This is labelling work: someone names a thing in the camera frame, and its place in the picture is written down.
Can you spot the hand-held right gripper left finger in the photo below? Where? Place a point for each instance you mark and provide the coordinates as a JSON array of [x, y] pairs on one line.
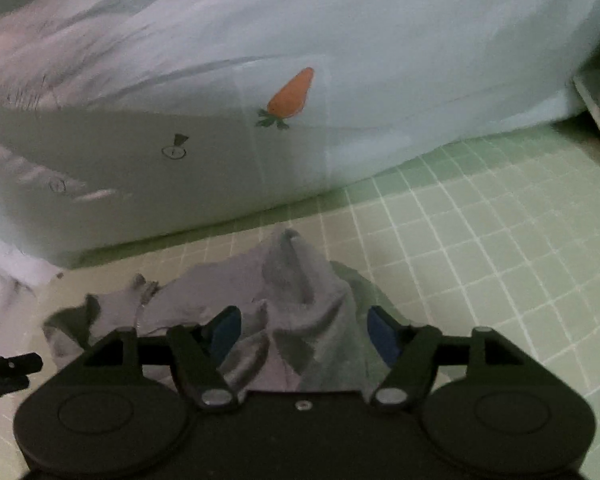
[[227, 332]]

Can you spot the light blue carrot print quilt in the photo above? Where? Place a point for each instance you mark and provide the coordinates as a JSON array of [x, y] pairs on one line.
[[380, 35]]

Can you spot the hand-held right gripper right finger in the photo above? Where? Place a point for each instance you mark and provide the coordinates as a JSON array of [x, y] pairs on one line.
[[382, 332]]

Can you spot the green grid mat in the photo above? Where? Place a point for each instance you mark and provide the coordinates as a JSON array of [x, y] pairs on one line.
[[480, 260]]

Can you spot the grey garment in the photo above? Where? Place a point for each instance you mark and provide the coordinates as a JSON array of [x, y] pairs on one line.
[[300, 300]]

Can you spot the clear plastic bag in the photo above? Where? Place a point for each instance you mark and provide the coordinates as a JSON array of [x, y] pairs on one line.
[[5, 300]]

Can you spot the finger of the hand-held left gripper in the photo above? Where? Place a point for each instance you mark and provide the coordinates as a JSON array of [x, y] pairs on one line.
[[10, 362]]

